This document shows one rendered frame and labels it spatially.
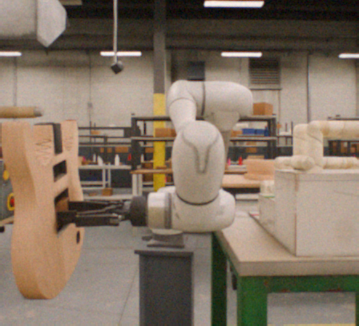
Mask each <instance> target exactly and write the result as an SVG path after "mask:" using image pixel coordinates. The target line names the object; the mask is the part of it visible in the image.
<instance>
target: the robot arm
mask: <svg viewBox="0 0 359 326"><path fill-rule="evenodd" d="M167 107H168V113H169V116H170V118H171V120H172V122H173V124H174V127H175V131H176V134H177V137H176V139H175V141H174V144H173V148H172V152H171V167H172V171H173V179H174V183H175V186H174V187H163V188H160V189H159V190H158V192H157V193H150V195H149V198H148V197H147V195H133V196H132V198H131V202H130V203H128V202H127V198H122V199H97V198H91V199H90V200H86V201H67V202H68V211H57V218H58V223H75V227H97V226H116V227H118V226H119V222H123V221H128V220H130V221H131V226H132V227H147V225H149V228H150V229H152V233H151V234H149V235H142V241H147V242H149V243H147V247H150V248H151V247H162V248H185V243H186V240H187V239H188V237H187V236H186V235H184V231H186V232H206V231H217V230H220V229H223V228H226V227H231V226H232V224H233V222H234V219H235V216H236V201H235V199H234V197H233V196H232V195H231V194H228V193H227V192H225V191H223V190H222V189H221V188H222V183H223V178H224V170H225V160H226V156H227V153H228V144H229V139H230V135H231V130H232V128H233V127H234V126H235V125H236V123H237V122H238V121H239V119H240V118H242V117H244V116H245V115H247V114H248V113H249V112H250V110H251V109H252V92H251V91H250V90H249V89H247V88H245V87H243V86H241V85H240V84H237V83H230V82H218V81H211V82H188V81H185V80H180V81H177V82H175V83H174V84H173V85H172V86H171V87H170V89H169V91H168V97H167ZM198 116H203V117H204V119H205V121H201V120H196V117H198Z"/></svg>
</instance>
